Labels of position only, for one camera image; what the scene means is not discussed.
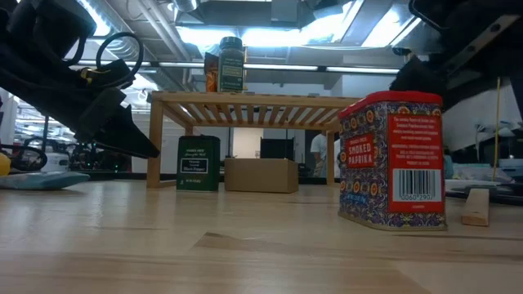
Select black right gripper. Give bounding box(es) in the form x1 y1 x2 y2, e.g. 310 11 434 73
388 0 523 111

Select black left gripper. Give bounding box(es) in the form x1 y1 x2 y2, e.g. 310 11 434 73
75 59 161 159

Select green black pepper tin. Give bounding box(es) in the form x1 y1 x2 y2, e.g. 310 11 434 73
176 135 221 193

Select orange brown taco mix packet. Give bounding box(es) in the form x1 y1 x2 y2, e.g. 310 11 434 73
203 51 221 93

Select glass herb jar green lid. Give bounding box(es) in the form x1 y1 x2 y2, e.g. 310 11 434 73
217 36 246 94

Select wooden slatted shelf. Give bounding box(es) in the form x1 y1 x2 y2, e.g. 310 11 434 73
145 91 360 189

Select background robot rig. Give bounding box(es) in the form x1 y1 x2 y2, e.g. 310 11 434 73
11 134 132 172

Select yellow pole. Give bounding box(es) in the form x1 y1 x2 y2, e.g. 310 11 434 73
492 77 502 183

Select brown cardboard box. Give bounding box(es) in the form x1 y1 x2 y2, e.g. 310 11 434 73
224 158 300 194

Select black monitor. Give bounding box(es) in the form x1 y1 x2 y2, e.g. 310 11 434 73
260 137 295 160

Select grey spatula wooden handle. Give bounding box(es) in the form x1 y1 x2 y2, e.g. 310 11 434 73
461 187 490 227

